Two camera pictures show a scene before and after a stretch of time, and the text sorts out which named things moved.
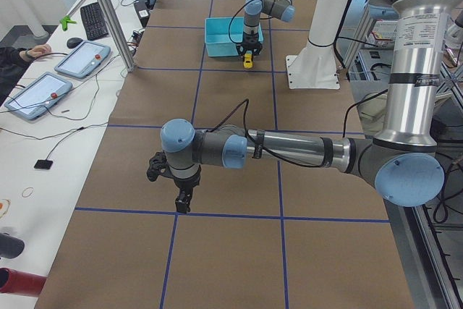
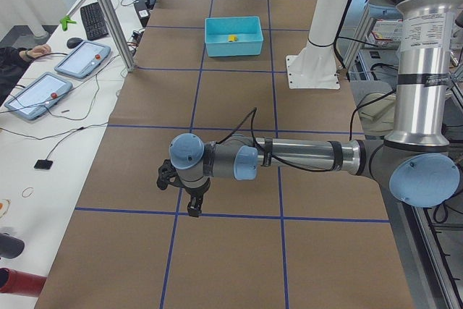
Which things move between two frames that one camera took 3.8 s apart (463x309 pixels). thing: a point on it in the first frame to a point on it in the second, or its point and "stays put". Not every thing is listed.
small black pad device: [43, 163] stays put
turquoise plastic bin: [223, 35] stays put
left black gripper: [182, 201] to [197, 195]
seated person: [13, 64] stays put
